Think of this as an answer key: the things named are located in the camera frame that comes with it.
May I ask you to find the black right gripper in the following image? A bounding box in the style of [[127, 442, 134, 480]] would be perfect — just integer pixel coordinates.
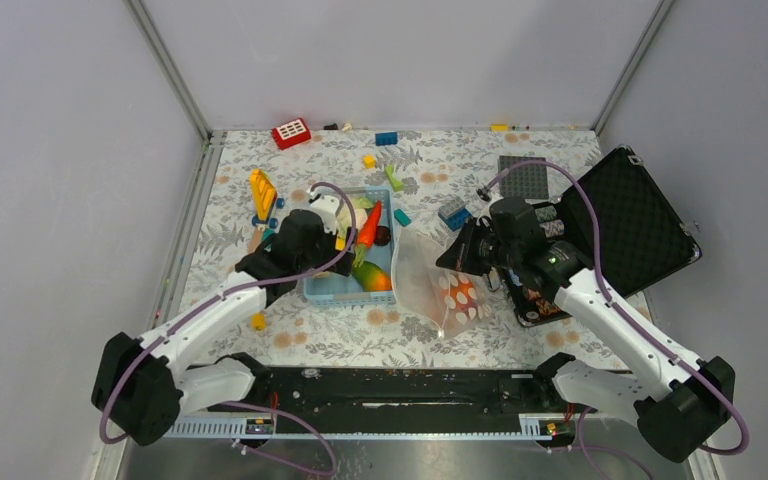
[[436, 217, 521, 277]]

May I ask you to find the orange toy carrot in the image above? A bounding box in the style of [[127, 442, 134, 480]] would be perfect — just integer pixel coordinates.
[[352, 201, 382, 268]]

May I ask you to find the dark red toy fig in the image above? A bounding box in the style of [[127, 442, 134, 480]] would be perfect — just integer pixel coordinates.
[[374, 225, 392, 247]]

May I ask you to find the clear polka dot zip bag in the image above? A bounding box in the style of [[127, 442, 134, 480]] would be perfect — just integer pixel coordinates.
[[391, 228, 495, 339]]

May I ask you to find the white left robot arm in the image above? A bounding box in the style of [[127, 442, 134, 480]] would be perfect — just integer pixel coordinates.
[[91, 194, 352, 446]]

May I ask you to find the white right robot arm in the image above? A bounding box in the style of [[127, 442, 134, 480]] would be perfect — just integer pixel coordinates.
[[436, 198, 736, 463]]

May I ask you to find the toy cauliflower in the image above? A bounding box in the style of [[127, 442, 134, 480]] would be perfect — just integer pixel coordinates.
[[337, 197, 375, 239]]

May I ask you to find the yellow toy truck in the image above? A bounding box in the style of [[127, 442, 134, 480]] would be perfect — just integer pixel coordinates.
[[249, 169, 285, 230]]

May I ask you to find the blue grey brick stack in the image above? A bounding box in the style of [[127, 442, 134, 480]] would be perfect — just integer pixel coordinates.
[[437, 198, 472, 231]]

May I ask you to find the grey building baseplate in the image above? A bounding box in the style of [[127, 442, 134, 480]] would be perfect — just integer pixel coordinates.
[[499, 164, 549, 201]]

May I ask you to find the blue perforated plastic basket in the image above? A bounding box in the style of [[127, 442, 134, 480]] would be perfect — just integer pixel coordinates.
[[302, 187, 399, 307]]

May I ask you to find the small yellow brick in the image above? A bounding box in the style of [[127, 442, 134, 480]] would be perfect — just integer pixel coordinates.
[[251, 313, 266, 331]]

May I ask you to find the black poker chip case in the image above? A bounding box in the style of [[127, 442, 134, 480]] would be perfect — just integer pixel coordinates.
[[498, 145, 702, 297]]

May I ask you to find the small yellow cube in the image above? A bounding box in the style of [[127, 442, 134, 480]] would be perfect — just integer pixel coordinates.
[[363, 155, 377, 169]]

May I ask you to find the red white toy brick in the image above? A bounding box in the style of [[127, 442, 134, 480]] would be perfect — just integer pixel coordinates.
[[271, 118, 312, 150]]

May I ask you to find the green toy piece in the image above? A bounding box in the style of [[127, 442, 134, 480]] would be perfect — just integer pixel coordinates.
[[385, 164, 404, 192]]

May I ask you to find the blue toy brick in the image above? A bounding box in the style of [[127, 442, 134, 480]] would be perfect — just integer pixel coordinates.
[[374, 131, 399, 146]]

